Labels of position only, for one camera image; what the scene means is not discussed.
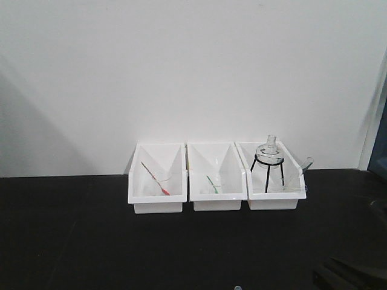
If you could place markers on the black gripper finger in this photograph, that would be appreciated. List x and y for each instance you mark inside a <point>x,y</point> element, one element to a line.
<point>340,274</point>

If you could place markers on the white plastic bin right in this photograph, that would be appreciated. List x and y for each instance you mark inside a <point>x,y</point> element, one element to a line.
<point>275,198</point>

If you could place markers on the white plastic bin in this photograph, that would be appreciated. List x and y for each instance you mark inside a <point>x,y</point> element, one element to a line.
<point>168,164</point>
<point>221,162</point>
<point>275,198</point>

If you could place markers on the clear glass flask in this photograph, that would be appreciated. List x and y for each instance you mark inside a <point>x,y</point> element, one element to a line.
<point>270,153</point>

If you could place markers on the green tipped glass rod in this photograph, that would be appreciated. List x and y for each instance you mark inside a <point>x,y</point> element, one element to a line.
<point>212,184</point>

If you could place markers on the white plastic bin middle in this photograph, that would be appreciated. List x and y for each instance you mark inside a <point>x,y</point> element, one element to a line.
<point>221,162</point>

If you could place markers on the red tipped glass rod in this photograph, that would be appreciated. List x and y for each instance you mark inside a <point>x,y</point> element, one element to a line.
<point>163,190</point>

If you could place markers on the white plastic bin left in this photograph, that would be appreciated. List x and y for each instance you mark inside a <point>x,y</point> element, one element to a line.
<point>168,164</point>

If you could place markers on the black wire tripod stand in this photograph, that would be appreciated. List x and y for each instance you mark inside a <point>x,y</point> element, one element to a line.
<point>267,178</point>

